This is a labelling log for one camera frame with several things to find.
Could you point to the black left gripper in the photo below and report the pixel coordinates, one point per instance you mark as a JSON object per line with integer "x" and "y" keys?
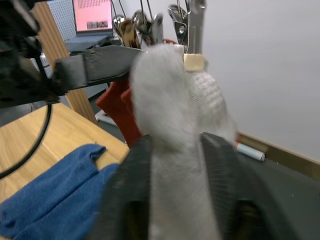
{"x": 17, "y": 62}

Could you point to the white pegboard panel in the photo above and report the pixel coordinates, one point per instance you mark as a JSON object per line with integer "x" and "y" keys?
{"x": 63, "y": 20}

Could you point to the red sock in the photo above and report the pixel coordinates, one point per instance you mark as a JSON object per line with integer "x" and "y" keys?
{"x": 117, "y": 107}

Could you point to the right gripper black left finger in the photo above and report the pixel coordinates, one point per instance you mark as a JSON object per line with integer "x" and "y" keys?
{"x": 125, "y": 190}

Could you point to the metal clip with beige pads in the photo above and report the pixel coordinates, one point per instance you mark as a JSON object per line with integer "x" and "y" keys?
{"x": 196, "y": 37}

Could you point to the white cylinder with dark cap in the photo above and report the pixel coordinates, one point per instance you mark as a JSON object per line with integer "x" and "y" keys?
{"x": 250, "y": 151}

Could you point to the blue sock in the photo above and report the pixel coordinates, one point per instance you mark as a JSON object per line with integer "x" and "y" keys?
{"x": 50, "y": 175}
{"x": 70, "y": 215}

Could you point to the white ribbed sock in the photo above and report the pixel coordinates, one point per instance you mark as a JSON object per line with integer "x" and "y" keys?
{"x": 208, "y": 92}

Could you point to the wooden baseboard strip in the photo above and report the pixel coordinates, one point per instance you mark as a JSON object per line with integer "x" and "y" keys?
{"x": 287, "y": 151}

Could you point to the leopard print sock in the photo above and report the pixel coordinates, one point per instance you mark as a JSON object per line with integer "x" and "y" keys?
{"x": 128, "y": 33}

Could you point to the wooden slatted post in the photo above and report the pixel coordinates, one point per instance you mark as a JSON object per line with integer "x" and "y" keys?
{"x": 53, "y": 45}

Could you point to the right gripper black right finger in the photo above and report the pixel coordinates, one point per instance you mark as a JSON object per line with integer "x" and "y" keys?
{"x": 235, "y": 190}

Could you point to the open laptop with pink screen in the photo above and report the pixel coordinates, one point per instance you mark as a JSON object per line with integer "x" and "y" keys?
{"x": 93, "y": 15}

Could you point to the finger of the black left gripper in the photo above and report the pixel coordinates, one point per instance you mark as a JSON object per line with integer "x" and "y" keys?
{"x": 105, "y": 62}

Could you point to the silver metal hanger clip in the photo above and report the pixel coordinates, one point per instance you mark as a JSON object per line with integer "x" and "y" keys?
{"x": 118, "y": 23}
{"x": 150, "y": 27}
{"x": 180, "y": 25}

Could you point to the grey sock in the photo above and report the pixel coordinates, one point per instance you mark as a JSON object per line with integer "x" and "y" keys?
{"x": 162, "y": 100}

